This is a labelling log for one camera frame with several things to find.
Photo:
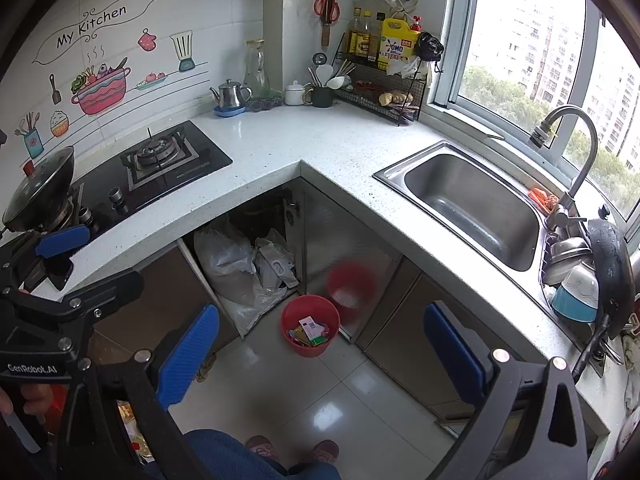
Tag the steel faucet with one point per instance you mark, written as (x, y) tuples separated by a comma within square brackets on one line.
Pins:
[(592, 145)]

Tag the blue and white bowl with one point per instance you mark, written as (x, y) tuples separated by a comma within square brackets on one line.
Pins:
[(575, 300)]

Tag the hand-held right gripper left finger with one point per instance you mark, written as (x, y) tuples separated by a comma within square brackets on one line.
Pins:
[(190, 355)]

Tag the yellow detergent jug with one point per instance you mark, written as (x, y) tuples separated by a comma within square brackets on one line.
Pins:
[(397, 45)]

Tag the brown flip-flop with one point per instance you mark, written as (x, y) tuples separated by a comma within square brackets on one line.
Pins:
[(206, 367)]

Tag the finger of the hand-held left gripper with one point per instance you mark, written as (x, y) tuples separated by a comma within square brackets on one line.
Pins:
[(60, 242), (105, 292)]

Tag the black frying pan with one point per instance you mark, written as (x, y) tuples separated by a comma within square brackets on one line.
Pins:
[(612, 270)]

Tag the stainless steel sink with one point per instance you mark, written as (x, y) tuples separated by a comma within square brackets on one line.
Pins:
[(475, 210)]

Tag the stainless steel bowl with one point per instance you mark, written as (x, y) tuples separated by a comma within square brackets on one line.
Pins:
[(567, 255)]

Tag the amber oil bottle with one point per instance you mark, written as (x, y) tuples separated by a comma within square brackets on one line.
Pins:
[(366, 37), (353, 35)]

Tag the white rice paddle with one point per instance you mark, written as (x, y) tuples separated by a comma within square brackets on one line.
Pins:
[(325, 72)]

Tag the pink brown slipper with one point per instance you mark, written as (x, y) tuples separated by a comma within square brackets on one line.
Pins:
[(261, 447), (325, 451)]

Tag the black gas stove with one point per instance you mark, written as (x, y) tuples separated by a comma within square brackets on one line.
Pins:
[(195, 160)]

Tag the ginger root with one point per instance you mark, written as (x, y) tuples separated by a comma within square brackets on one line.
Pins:
[(395, 97)]

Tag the black wok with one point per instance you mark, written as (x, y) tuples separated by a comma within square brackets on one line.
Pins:
[(40, 190)]

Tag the dark sauce bottle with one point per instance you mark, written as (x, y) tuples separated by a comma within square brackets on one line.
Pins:
[(377, 35)]

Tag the steel skimmer spoon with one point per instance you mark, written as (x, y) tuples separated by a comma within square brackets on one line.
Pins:
[(319, 57)]

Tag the red plastic bin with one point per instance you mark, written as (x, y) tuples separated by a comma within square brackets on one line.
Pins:
[(290, 342)]

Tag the green and white box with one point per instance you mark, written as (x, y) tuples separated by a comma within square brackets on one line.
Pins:
[(311, 326)]

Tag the grey cabinet door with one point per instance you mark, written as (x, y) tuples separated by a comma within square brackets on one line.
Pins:
[(330, 240)]

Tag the black plastic bag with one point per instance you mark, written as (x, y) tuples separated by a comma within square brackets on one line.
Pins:
[(430, 45)]

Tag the stainless steel kettle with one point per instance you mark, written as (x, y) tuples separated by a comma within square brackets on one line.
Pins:
[(230, 95)]

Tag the person's left hand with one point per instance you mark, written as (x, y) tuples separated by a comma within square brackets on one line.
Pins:
[(30, 400)]

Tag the red pump bottle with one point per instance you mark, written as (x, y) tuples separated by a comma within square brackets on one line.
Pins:
[(416, 24)]

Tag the white plastic bag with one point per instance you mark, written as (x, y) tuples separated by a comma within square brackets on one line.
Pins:
[(405, 67)]

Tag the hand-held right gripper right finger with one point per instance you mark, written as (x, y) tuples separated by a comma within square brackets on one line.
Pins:
[(452, 355)]

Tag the open brown cabinet door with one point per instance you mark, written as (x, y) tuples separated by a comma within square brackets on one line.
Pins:
[(150, 305)]

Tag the orange scrub net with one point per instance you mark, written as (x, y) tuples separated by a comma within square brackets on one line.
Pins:
[(544, 200)]

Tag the grey plastic bags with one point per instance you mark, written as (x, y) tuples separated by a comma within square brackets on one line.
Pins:
[(225, 270)]

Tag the white ladle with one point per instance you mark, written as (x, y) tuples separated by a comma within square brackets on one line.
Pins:
[(337, 81)]

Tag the tall glass pitcher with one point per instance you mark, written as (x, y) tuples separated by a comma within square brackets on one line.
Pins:
[(256, 72)]

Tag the red food package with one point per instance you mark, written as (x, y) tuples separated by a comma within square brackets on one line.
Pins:
[(367, 85)]

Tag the window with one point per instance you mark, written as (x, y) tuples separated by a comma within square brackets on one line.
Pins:
[(525, 35)]

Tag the bundle of chopsticks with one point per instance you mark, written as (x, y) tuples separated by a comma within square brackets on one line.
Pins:
[(346, 67)]

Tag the cabinet under sink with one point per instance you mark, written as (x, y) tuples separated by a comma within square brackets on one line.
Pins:
[(425, 340)]

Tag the kitchen wall sticker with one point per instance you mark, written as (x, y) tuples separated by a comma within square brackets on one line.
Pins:
[(100, 92)]

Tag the blue saucer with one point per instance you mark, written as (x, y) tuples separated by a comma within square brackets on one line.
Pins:
[(230, 112)]

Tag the white lidded pot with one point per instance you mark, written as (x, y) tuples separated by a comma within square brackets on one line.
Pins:
[(294, 95)]

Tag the dark green mug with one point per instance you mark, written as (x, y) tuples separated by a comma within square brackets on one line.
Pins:
[(322, 97)]

